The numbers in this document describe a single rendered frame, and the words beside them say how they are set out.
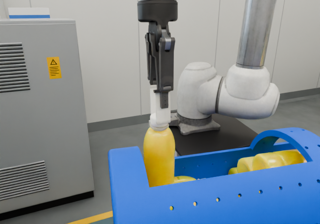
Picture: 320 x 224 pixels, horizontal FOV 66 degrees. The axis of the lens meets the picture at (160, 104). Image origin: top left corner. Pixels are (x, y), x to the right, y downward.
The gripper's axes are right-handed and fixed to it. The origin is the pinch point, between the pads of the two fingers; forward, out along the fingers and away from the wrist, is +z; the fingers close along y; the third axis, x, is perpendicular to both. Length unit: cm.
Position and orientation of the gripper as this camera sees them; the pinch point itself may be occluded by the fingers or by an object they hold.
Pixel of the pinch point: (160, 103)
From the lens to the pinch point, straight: 52.2
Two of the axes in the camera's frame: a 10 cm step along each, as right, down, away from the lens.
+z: 0.2, 9.5, 3.2
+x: 9.6, -1.1, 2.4
